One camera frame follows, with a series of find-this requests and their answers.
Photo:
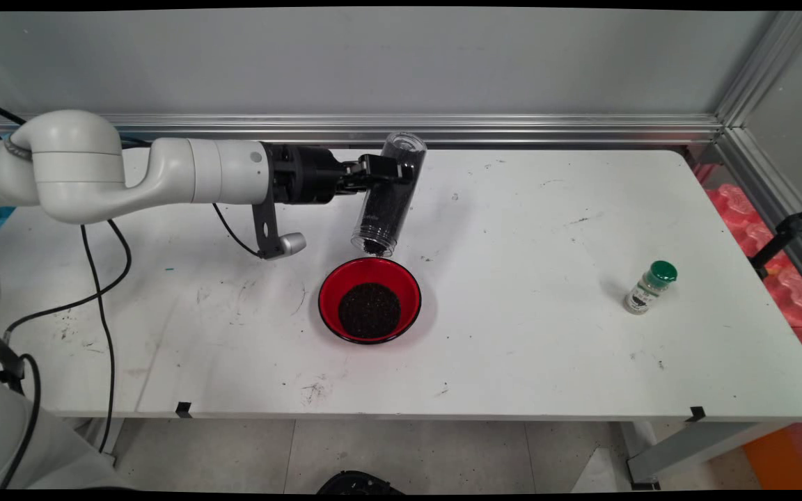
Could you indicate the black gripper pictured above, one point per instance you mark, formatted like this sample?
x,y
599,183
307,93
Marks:
x,y
303,174

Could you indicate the clear plastic jar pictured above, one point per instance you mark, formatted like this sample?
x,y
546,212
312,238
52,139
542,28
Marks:
x,y
404,142

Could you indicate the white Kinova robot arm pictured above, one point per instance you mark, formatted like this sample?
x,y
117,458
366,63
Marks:
x,y
185,170

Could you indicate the red bowl black rim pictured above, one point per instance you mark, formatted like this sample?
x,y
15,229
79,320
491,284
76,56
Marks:
x,y
373,271

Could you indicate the green-lid spice jar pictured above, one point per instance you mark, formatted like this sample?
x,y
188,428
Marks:
x,y
645,292

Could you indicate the black tape strip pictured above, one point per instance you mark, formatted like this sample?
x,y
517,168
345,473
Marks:
x,y
696,414
184,410

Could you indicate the black round floor object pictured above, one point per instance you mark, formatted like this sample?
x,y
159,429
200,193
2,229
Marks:
x,y
359,483

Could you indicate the red plastic packages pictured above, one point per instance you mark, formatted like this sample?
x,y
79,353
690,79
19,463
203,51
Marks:
x,y
728,202

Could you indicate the grey metal table leg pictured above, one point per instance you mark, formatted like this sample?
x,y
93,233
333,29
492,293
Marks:
x,y
686,445
112,435

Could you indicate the black tripod stand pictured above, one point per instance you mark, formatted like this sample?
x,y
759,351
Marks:
x,y
791,226

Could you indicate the orange box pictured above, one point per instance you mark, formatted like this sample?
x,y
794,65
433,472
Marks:
x,y
784,459

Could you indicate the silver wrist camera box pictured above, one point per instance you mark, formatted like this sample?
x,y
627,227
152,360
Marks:
x,y
293,244

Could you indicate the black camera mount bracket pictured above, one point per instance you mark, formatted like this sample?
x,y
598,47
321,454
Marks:
x,y
265,229

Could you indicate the aluminium frame rail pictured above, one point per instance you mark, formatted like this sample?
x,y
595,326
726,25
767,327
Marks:
x,y
547,129
770,202

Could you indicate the aluminium frame post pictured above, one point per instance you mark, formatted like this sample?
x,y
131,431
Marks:
x,y
770,66

